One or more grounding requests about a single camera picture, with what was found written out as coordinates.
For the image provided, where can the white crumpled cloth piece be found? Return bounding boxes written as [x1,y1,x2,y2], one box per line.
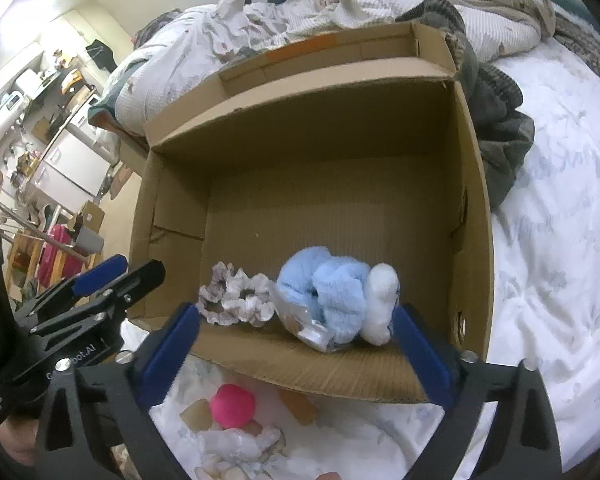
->
[195,426,286,479]

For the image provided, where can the small cardboard box on floor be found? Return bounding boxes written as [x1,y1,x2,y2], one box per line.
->
[80,202,105,233]

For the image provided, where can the white cabinet unit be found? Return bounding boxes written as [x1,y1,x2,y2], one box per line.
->
[29,130,110,214]

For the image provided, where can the dark olive green garment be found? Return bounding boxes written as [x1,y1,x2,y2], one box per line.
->
[397,0,535,211]

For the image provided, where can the beige patterned crumpled blanket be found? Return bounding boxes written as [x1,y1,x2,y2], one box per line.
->
[201,0,556,62]

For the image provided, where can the white floral bed duvet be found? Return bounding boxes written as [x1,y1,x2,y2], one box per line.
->
[149,34,600,480]

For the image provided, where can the tan foam block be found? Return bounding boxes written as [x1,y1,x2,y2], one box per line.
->
[180,399,213,432]

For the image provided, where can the red bag on rack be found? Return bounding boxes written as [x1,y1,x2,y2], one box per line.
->
[36,224,82,287]

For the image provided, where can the clear crinkled plastic wrapper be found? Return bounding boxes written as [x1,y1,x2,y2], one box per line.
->
[268,283,338,353]

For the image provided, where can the pink pom-pom ball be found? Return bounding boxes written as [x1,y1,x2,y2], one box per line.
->
[210,384,256,429]

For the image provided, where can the pale pink fabric scrunchie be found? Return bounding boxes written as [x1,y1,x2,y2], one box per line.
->
[196,261,275,327]

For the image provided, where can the person's left hand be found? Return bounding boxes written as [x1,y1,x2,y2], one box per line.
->
[0,415,40,467]

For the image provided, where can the light blue plush toy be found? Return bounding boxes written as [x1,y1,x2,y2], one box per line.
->
[275,246,400,350]

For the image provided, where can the open brown cardboard box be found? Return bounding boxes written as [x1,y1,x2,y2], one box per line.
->
[127,20,496,404]

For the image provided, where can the white washing machine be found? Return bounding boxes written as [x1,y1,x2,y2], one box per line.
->
[67,98,120,165]

